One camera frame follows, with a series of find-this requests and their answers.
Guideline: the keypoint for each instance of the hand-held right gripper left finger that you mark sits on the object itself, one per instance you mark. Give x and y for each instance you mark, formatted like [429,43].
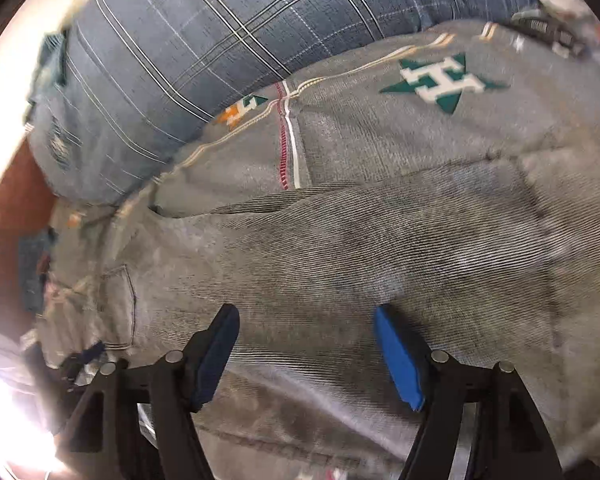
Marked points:
[214,360]

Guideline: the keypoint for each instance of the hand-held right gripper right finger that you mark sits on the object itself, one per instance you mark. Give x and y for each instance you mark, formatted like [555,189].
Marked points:
[399,360]

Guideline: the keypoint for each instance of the grey denim pants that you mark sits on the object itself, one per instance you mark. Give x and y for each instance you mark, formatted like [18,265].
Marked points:
[340,260]

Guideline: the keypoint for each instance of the dark blue cloth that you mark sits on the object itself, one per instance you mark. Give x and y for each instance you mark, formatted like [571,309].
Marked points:
[32,270]

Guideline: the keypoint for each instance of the grey star print bed sheet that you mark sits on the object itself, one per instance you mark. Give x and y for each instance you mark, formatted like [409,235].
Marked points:
[370,125]

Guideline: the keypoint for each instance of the brown wooden board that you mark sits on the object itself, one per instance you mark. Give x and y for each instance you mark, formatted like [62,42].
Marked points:
[15,185]

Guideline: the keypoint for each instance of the blue plaid pillow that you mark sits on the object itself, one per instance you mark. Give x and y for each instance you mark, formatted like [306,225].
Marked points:
[205,35]

